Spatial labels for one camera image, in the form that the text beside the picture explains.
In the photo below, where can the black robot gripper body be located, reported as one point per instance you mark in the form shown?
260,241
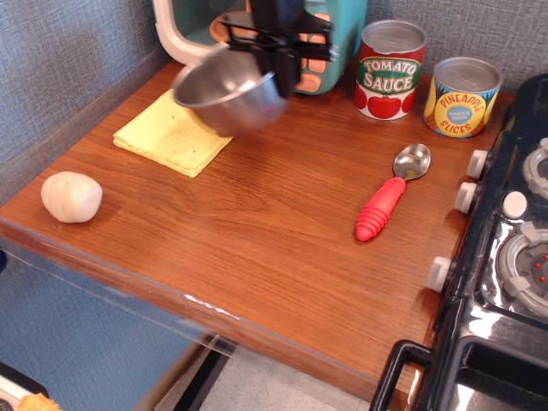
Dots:
280,26

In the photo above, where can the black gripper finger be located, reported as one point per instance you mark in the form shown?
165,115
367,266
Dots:
287,67

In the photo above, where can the stainless steel pot bowl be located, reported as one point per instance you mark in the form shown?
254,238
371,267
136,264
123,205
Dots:
226,92

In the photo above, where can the orange microwave turntable plate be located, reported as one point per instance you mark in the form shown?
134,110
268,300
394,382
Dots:
220,33

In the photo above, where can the teal toy microwave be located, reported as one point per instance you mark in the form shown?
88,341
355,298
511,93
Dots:
183,31

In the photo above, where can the tomato sauce can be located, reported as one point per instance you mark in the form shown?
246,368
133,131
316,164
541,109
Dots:
389,66

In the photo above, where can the yellow folded cloth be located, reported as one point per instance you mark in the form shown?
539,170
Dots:
167,134

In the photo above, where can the pineapple slices can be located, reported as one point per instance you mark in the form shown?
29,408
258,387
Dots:
461,97

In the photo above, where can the grey stove knob rear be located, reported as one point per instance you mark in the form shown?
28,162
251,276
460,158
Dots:
476,163

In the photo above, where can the grey stove knob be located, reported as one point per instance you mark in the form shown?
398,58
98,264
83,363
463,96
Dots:
438,273
476,163
465,197

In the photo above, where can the grey stove knob middle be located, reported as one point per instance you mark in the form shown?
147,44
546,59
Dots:
465,197

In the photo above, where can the white toy potato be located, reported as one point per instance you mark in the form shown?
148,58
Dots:
71,197

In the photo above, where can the grey stove knob front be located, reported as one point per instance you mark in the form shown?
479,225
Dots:
438,273

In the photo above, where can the black toy stove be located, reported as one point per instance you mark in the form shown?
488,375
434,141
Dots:
490,345

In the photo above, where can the orange object bottom left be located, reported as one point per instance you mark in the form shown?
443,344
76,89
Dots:
37,402

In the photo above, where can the red handled metal spoon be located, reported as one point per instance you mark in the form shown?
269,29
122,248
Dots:
410,163

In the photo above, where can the black oven door handle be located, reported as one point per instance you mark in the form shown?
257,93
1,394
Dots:
403,352

